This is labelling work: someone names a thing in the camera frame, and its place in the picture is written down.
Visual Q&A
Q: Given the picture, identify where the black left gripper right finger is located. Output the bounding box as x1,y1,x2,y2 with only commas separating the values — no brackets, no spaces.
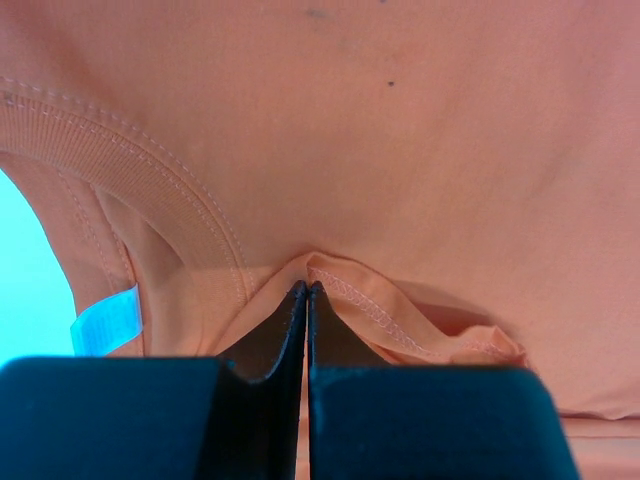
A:
308,283,579,479

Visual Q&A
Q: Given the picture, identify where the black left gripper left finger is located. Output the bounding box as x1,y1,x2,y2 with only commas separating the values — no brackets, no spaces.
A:
1,282,306,479

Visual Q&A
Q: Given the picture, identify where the orange t shirt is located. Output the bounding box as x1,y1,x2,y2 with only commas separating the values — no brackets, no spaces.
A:
1,1,639,479

